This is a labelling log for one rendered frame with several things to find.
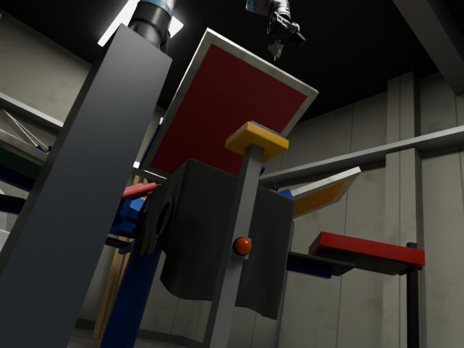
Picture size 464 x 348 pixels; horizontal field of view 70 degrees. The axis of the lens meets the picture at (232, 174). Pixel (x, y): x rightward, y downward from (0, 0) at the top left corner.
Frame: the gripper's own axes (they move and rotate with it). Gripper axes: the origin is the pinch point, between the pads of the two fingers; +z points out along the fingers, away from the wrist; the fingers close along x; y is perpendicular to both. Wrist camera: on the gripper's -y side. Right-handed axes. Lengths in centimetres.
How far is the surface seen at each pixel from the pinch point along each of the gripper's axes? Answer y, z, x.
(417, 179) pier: -234, -97, -90
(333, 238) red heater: -92, 20, -78
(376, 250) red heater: -114, 26, -66
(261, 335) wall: -198, 15, -320
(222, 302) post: 13, 97, -13
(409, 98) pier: -228, -194, -63
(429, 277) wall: -246, -7, -117
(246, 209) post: 12, 76, -6
